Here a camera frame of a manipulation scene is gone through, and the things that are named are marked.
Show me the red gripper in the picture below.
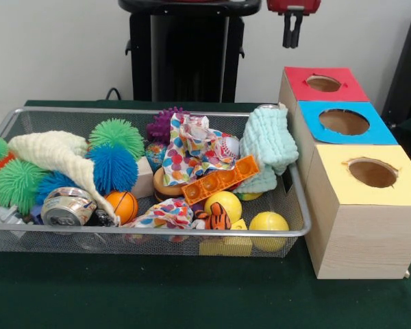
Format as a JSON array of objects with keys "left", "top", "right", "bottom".
[{"left": 266, "top": 0, "right": 321, "bottom": 49}]

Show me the light blue knitted cloth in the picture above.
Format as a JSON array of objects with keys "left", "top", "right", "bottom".
[{"left": 231, "top": 105, "right": 299, "bottom": 193}]

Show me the colourful dotted cloth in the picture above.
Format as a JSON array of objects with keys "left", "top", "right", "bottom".
[{"left": 163, "top": 112, "right": 241, "bottom": 186}]

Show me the purple spiky rubber toy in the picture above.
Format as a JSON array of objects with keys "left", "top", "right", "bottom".
[{"left": 146, "top": 106, "right": 189, "bottom": 144}]

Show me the cream knitted cloth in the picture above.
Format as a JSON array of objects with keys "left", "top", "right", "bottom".
[{"left": 7, "top": 130, "right": 123, "bottom": 226}]

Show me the wooden box with three holes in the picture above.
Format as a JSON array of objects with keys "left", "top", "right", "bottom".
[{"left": 277, "top": 66, "right": 411, "bottom": 280}]

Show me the orange toy building brick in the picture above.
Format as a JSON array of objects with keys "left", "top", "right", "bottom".
[{"left": 181, "top": 154, "right": 261, "bottom": 206}]

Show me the yellow ball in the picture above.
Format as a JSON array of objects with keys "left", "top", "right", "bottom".
[
  {"left": 204, "top": 191, "right": 243, "bottom": 222},
  {"left": 248, "top": 211, "right": 290, "bottom": 250}
]

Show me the green spiky rubber ball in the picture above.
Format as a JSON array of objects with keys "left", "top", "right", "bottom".
[{"left": 88, "top": 118, "right": 145, "bottom": 160}]

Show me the blue spiky rubber ball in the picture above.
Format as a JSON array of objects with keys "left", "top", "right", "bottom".
[{"left": 85, "top": 143, "right": 140, "bottom": 195}]

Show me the green spiky caterpillar toy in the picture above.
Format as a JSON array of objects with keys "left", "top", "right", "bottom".
[{"left": 0, "top": 136, "right": 49, "bottom": 216}]

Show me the silver wire mesh bin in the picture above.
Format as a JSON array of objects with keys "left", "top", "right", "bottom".
[{"left": 0, "top": 106, "right": 312, "bottom": 258}]

